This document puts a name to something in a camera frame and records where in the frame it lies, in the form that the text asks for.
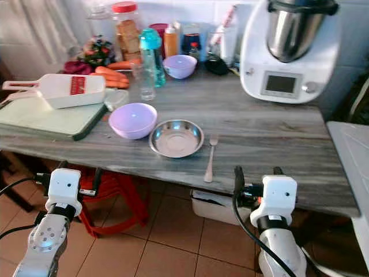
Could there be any maroon cloth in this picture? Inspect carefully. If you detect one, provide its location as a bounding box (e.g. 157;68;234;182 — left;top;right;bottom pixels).
63;60;95;76

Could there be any white curtain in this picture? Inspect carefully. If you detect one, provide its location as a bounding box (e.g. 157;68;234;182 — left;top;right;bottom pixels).
9;0;84;51

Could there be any clear drinking glass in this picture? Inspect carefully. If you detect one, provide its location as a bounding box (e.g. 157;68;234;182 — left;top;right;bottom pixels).
133;60;157;102

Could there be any white appliance cabinet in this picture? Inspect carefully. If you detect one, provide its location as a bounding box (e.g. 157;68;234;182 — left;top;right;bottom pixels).
326;121;369;273

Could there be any clear plastic jar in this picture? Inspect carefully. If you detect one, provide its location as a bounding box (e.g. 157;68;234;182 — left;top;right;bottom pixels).
86;4;114;39

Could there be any white plastic bin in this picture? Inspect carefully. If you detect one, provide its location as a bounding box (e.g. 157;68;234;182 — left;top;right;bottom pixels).
190;189;244;225

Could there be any pale green cutting board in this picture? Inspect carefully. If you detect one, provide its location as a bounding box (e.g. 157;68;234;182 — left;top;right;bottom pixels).
0;94;108;141

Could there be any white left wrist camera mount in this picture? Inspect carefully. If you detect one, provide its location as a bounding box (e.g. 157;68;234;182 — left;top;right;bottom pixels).
47;167;83;216

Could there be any white mandoline slicer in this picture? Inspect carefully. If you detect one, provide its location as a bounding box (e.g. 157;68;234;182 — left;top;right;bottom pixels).
2;73;108;110

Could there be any orange sauce bottle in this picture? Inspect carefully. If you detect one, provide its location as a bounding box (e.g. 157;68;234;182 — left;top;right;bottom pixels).
163;22;180;58

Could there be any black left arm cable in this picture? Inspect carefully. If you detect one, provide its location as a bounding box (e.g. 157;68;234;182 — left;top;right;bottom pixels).
0;175;42;195
0;224;46;239

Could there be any dark glass jar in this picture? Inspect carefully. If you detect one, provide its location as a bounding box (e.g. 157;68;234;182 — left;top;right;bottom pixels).
181;24;203;59

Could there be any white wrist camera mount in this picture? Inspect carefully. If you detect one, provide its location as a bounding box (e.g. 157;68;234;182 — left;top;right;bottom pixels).
47;167;83;216
259;174;299;223

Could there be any small flowering plant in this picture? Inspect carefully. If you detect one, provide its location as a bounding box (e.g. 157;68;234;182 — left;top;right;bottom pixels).
77;35;117;68

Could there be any small purple bowl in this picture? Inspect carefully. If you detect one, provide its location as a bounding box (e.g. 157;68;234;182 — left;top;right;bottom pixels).
162;54;198;80

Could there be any white bag with red print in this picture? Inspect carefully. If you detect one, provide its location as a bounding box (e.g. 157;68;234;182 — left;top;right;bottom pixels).
210;5;240;59

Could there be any white food processor steel jug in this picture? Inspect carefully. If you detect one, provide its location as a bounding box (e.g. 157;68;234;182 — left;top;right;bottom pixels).
239;0;342;105

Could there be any red-lidded plastic jar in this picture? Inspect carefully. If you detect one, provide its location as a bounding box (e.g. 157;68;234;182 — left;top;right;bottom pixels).
111;1;142;62

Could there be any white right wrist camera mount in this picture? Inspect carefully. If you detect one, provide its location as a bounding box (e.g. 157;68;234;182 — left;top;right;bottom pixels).
259;174;299;223

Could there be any dark wooden chair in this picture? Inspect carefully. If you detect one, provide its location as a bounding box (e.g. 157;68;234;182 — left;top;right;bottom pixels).
0;62;36;198

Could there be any large purple bowl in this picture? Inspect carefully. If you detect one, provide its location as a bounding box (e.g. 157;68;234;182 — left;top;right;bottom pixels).
108;102;158;140

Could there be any teal water bottle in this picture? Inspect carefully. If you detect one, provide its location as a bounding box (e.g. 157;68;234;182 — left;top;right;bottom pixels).
139;28;167;88

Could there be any red canister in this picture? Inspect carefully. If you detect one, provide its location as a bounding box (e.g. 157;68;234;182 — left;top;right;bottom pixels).
149;23;169;36

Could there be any orange carrot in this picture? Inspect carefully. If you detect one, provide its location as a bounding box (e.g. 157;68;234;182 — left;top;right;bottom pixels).
107;59;141;71
90;73;130;89
94;66;130;83

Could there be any stainless steel bowl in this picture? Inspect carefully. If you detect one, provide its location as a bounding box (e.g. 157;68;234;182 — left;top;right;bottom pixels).
148;119;205;159

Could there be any red plastic stool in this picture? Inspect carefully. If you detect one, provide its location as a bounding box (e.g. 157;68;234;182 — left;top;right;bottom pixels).
74;166;140;238

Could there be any pale green slicer attachment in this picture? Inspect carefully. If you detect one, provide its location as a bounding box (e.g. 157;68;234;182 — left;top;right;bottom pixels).
103;88;131;112

